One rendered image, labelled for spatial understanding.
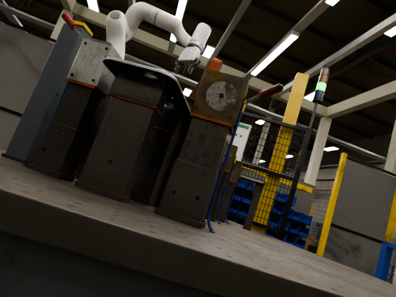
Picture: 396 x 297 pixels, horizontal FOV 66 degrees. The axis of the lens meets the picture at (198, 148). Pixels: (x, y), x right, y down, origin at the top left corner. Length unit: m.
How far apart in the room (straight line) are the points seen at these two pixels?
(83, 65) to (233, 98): 0.39
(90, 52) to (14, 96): 3.08
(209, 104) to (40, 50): 3.41
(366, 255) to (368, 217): 0.48
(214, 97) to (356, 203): 3.97
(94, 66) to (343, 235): 4.02
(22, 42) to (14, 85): 0.50
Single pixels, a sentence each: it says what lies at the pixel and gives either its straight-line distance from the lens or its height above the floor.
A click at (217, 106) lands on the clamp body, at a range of 0.72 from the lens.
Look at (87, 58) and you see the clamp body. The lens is 0.87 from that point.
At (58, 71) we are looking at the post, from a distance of 1.02.
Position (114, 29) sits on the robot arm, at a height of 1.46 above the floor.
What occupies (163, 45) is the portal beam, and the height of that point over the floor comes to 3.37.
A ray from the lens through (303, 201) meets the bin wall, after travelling 4.47.
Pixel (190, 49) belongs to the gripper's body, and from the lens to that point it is 1.74.
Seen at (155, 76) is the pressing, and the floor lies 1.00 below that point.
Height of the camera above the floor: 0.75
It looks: 10 degrees up
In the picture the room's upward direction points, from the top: 19 degrees clockwise
